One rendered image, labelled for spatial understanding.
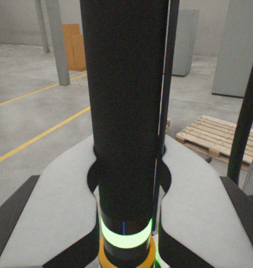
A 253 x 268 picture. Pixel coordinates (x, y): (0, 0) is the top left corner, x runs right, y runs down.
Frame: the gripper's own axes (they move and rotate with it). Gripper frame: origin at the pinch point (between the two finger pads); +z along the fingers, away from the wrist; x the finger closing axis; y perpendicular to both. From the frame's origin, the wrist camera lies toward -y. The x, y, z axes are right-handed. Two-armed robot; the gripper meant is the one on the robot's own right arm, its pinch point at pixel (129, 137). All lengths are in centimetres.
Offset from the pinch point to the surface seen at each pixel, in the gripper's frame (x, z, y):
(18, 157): -159, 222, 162
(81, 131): -87, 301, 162
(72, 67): -223, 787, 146
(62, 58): -190, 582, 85
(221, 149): 125, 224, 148
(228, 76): 234, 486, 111
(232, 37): 226, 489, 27
